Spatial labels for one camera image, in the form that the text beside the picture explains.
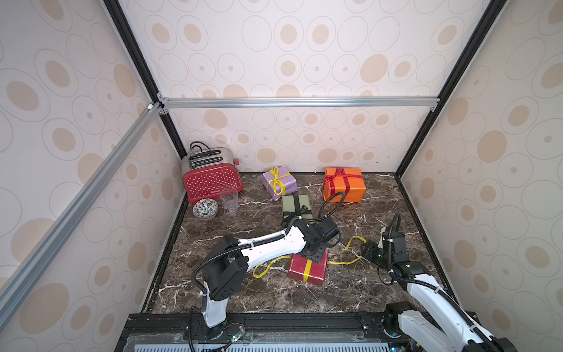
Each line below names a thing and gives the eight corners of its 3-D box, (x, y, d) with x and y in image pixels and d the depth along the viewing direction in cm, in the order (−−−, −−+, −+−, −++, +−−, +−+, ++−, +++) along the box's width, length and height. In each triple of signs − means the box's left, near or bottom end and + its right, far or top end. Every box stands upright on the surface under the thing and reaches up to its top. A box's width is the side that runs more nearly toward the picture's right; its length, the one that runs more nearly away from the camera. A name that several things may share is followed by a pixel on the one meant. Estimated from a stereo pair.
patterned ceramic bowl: (194, 218, 104) (190, 213, 100) (198, 204, 109) (195, 198, 105) (216, 218, 104) (213, 213, 100) (219, 204, 109) (217, 198, 105)
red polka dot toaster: (190, 204, 109) (176, 179, 95) (202, 172, 124) (191, 146, 110) (239, 204, 110) (232, 179, 95) (244, 172, 124) (239, 146, 110)
